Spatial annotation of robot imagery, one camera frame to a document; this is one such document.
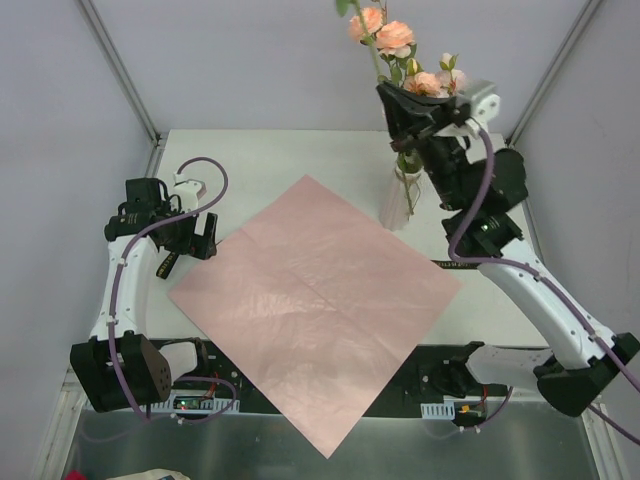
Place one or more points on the pink rose stem two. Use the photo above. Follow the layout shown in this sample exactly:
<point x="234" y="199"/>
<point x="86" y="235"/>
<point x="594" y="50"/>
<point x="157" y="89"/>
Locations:
<point x="390" y="44"/>

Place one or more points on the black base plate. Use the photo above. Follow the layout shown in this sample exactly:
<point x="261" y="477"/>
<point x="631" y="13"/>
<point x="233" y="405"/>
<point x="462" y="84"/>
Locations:
<point x="427" y="376"/>

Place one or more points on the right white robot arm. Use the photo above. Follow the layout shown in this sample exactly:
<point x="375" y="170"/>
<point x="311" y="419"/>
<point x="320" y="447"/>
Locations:
<point x="478" y="185"/>

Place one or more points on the white ribbed ceramic vase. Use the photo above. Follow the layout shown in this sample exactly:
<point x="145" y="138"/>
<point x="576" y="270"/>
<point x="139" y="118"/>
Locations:
<point x="403" y="192"/>

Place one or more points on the right aluminium frame post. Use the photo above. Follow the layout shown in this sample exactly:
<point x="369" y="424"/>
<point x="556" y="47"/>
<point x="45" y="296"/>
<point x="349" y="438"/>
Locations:
<point x="575" y="33"/>

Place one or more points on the black ribbon gold lettering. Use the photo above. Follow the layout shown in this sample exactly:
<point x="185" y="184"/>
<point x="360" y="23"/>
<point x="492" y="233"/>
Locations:
<point x="167" y="265"/>

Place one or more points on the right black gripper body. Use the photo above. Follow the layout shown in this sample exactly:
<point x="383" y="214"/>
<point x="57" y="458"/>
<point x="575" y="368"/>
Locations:
<point x="420" y="126"/>

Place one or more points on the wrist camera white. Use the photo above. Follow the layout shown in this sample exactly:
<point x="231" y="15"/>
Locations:
<point x="481" y="96"/>
<point x="189" y="191"/>

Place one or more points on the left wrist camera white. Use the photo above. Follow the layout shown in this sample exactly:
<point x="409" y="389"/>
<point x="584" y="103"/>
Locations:
<point x="189" y="191"/>

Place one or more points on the pink rose stem one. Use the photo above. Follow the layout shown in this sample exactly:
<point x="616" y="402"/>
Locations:
<point x="423" y="83"/>

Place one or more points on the pink tissue paper sheet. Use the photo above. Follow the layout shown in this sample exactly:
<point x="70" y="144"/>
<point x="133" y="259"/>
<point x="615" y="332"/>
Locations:
<point x="313" y="280"/>

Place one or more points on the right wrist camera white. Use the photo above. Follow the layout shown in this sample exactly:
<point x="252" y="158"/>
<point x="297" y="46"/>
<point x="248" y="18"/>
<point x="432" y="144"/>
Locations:
<point x="481" y="96"/>

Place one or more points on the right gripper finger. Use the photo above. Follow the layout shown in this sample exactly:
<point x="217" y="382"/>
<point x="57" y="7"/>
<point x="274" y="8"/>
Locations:
<point x="391" y="94"/>
<point x="399" y="115"/>

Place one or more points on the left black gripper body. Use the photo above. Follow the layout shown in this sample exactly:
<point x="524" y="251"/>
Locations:
<point x="203" y="237"/>

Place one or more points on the pink rose stem three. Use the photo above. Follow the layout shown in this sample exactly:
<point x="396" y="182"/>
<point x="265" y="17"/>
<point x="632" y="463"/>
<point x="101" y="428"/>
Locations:
<point x="451" y="79"/>

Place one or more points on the left aluminium frame post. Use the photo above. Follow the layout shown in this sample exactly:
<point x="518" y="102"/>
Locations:
<point x="118" y="68"/>

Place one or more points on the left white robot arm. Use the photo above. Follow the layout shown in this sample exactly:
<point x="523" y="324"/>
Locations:
<point x="119" y="365"/>

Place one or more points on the aluminium frame post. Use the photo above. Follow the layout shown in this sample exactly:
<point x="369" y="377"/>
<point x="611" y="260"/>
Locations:
<point x="575" y="33"/>
<point x="118" y="68"/>

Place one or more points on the front aluminium rail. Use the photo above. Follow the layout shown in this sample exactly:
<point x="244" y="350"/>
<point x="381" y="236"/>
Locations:
<point x="75" y="396"/>

